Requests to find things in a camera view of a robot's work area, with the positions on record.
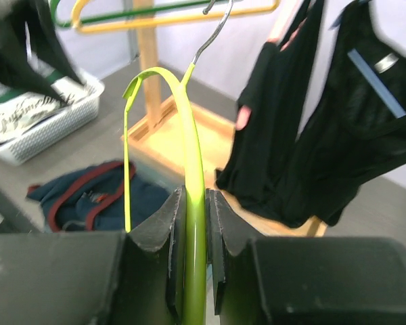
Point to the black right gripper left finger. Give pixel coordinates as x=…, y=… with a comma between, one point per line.
x=97, y=277

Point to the light blue hanger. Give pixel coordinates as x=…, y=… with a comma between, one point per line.
x=369, y=72

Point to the white laundry basket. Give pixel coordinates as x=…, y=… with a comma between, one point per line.
x=44, y=135

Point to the black tank top on pink hanger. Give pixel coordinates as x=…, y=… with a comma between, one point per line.
x=260, y=153

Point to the pink hanger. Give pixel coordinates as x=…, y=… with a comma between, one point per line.
x=245, y=115

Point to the green hanger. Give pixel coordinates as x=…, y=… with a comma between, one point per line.
x=53, y=6

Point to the navy maroon-trim tank top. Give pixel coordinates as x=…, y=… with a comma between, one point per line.
x=93, y=198

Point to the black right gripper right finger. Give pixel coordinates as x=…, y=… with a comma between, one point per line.
x=260, y=279

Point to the wooden clothes rack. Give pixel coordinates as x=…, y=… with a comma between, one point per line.
x=157, y=140

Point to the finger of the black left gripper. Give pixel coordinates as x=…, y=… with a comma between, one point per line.
x=15, y=71
x=48, y=46

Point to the neon yellow hanger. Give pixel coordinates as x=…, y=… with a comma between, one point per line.
x=194, y=307

